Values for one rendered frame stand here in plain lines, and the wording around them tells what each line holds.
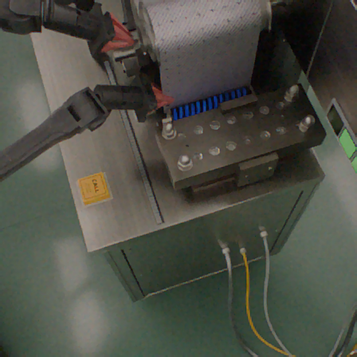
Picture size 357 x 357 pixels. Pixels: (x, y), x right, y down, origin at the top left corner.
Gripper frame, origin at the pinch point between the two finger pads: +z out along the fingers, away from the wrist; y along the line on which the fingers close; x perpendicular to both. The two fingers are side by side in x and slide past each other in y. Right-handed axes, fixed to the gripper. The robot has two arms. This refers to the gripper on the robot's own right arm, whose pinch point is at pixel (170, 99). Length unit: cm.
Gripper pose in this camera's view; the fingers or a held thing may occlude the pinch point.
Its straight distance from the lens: 127.0
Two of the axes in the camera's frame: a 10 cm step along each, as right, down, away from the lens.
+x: 4.5, -5.0, -7.4
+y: 3.1, 8.7, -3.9
